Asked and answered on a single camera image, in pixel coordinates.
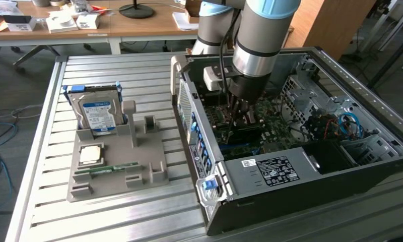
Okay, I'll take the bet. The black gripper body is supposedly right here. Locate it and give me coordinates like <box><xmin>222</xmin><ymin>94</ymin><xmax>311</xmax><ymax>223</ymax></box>
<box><xmin>228</xmin><ymin>73</ymin><xmax>273</xmax><ymax>105</ymax></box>

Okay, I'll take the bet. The CPU socket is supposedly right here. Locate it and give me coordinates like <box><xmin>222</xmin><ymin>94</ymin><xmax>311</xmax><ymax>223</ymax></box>
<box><xmin>216</xmin><ymin>104</ymin><xmax>232</xmax><ymax>123</ymax></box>

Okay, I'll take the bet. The green motherboard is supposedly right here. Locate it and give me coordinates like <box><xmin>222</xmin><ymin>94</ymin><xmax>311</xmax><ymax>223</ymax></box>
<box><xmin>201</xmin><ymin>90</ymin><xmax>310</xmax><ymax>161</ymax></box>

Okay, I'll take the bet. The blue expansion slot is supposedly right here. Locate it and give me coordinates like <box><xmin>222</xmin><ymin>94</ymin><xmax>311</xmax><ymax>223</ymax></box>
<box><xmin>221</xmin><ymin>143</ymin><xmax>253</xmax><ymax>150</ymax></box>

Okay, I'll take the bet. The finned chipset heatsink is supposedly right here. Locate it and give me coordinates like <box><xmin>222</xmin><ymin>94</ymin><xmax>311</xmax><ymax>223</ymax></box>
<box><xmin>262</xmin><ymin>142</ymin><xmax>285</xmax><ymax>154</ymax></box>

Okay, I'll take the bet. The grey power supply unit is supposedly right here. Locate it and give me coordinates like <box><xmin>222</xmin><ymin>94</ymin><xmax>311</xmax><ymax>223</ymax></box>
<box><xmin>218</xmin><ymin>147</ymin><xmax>319</xmax><ymax>196</ymax></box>

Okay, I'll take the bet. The blue case latch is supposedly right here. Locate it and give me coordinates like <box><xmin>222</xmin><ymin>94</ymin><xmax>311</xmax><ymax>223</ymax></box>
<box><xmin>201</xmin><ymin>176</ymin><xmax>222</xmax><ymax>191</ymax></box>

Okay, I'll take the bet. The stack of white papers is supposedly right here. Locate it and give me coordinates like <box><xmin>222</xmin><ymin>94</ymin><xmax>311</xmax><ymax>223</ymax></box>
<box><xmin>172</xmin><ymin>11</ymin><xmax>200</xmax><ymax>31</ymax></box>

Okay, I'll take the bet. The brown cardboard box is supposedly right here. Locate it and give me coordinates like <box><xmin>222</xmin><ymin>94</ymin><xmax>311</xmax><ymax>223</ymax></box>
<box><xmin>184</xmin><ymin>0</ymin><xmax>202</xmax><ymax>18</ymax></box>

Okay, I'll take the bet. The wooden cabinet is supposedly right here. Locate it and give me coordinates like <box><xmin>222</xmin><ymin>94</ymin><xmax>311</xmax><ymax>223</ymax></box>
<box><xmin>283</xmin><ymin>0</ymin><xmax>379</xmax><ymax>61</ymax></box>

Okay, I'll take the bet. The grey plastic parts rack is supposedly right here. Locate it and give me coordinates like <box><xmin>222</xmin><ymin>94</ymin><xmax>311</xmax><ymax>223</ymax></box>
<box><xmin>65</xmin><ymin>99</ymin><xmax>170</xmax><ymax>204</ymax></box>

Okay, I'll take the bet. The black open PC case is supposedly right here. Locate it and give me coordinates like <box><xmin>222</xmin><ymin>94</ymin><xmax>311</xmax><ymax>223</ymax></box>
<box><xmin>170</xmin><ymin>46</ymin><xmax>403</xmax><ymax>236</ymax></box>

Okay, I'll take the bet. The silver disk bay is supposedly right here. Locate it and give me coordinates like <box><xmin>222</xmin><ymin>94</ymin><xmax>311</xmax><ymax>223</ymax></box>
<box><xmin>339</xmin><ymin>133</ymin><xmax>401</xmax><ymax>167</ymax></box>

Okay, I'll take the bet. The hard disk with blue carrier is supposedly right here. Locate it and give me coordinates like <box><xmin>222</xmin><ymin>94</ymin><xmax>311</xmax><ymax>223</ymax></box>
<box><xmin>61</xmin><ymin>82</ymin><xmax>125</xmax><ymax>137</ymax></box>

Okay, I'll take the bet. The green RAM stick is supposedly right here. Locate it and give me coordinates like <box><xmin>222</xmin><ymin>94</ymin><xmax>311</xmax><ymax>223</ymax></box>
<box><xmin>76</xmin><ymin>162</ymin><xmax>138</xmax><ymax>176</ymax></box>

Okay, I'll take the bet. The black round lamp base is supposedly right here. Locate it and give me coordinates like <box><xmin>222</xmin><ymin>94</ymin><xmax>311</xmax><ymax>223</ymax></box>
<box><xmin>118</xmin><ymin>0</ymin><xmax>156</xmax><ymax>20</ymax></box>

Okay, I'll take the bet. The CPU with silver lid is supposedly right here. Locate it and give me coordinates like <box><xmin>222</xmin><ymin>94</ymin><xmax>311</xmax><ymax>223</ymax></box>
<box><xmin>78</xmin><ymin>146</ymin><xmax>104</xmax><ymax>167</ymax></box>

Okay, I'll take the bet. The red orange desk tool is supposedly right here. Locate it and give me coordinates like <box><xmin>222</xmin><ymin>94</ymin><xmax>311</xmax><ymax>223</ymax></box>
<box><xmin>90</xmin><ymin>5</ymin><xmax>112</xmax><ymax>16</ymax></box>

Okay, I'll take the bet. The small white labelled box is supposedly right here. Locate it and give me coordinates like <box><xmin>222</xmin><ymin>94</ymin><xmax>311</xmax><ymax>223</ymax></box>
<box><xmin>76</xmin><ymin>14</ymin><xmax>101</xmax><ymax>30</ymax></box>

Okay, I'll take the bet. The white box with tape roll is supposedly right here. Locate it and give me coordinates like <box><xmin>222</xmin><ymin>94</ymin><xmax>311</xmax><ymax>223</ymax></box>
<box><xmin>45</xmin><ymin>12</ymin><xmax>78</xmax><ymax>34</ymax></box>

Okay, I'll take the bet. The wooden desk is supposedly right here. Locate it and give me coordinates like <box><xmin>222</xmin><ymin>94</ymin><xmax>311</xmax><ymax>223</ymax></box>
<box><xmin>0</xmin><ymin>0</ymin><xmax>295</xmax><ymax>74</ymax></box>

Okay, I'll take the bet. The white box with black lid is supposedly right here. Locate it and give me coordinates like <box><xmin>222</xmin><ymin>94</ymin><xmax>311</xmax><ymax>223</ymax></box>
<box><xmin>3</xmin><ymin>15</ymin><xmax>37</xmax><ymax>33</ymax></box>

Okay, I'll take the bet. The clear plastic bag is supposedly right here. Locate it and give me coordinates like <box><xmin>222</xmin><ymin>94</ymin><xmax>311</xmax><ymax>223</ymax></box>
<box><xmin>0</xmin><ymin>0</ymin><xmax>21</xmax><ymax>17</ymax></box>

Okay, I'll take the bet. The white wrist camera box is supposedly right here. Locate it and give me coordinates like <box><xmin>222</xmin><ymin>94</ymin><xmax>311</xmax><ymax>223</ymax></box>
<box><xmin>204</xmin><ymin>65</ymin><xmax>238</xmax><ymax>91</ymax></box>

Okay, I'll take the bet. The coloured disk power wire bundle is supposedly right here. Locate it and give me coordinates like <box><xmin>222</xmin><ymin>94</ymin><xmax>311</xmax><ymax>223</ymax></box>
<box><xmin>303</xmin><ymin>113</ymin><xmax>343</xmax><ymax>142</ymax></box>

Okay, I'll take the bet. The blue disk wire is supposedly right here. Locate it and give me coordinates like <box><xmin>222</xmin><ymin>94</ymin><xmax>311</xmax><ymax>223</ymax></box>
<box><xmin>339</xmin><ymin>112</ymin><xmax>366</xmax><ymax>139</ymax></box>

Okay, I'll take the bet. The white floor cable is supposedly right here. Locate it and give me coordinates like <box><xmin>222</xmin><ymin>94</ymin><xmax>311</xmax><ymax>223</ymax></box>
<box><xmin>0</xmin><ymin>104</ymin><xmax>43</xmax><ymax>120</ymax></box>

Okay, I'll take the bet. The blue floor cable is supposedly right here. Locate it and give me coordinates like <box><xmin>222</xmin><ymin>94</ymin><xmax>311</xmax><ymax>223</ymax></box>
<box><xmin>0</xmin><ymin>113</ymin><xmax>17</xmax><ymax>215</ymax></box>

